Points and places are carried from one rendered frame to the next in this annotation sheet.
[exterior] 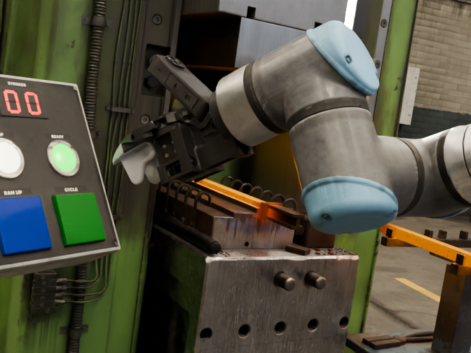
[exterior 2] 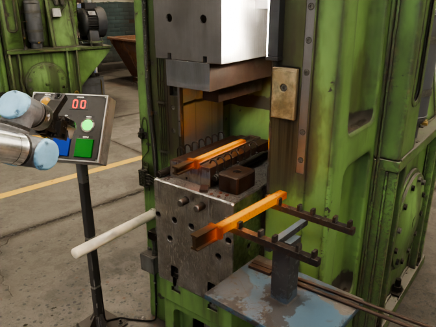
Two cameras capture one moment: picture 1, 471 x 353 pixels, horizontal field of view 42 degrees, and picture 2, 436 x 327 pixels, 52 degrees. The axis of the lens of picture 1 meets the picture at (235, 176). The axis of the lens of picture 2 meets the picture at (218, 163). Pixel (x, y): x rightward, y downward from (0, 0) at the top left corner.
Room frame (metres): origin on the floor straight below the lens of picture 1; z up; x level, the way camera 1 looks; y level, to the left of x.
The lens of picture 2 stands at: (0.77, -1.55, 1.57)
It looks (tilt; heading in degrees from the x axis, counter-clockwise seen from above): 20 degrees down; 68
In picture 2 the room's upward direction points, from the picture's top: straight up
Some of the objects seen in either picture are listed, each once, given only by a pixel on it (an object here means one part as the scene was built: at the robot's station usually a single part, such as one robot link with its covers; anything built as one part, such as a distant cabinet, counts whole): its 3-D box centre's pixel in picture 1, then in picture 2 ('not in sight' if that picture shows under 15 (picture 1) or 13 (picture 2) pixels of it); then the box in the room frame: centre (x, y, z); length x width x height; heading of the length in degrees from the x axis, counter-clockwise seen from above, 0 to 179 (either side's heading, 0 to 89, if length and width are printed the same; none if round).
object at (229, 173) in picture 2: (306, 227); (237, 179); (1.38, -0.18, 0.95); 0.12 x 0.08 x 0.06; 31
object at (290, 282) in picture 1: (284, 281); (183, 202); (1.19, -0.13, 0.87); 0.04 x 0.03 x 0.03; 31
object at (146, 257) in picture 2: not in sight; (151, 261); (1.15, 0.31, 0.36); 0.09 x 0.07 x 0.12; 121
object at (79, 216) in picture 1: (78, 219); (84, 148); (0.89, 0.22, 1.01); 0.07 x 0.05 x 0.07; 146
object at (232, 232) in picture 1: (207, 206); (222, 156); (1.42, 0.05, 0.96); 0.42 x 0.20 x 0.09; 31
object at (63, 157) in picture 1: (63, 157); (87, 124); (0.91, 0.26, 1.09); 0.05 x 0.03 x 0.04; 121
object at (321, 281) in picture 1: (315, 280); (199, 207); (1.23, -0.19, 0.87); 0.04 x 0.03 x 0.03; 31
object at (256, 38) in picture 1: (228, 50); (222, 67); (1.42, 0.05, 1.32); 0.42 x 0.20 x 0.10; 31
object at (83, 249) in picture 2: not in sight; (116, 232); (0.98, 0.19, 0.62); 0.44 x 0.05 x 0.05; 31
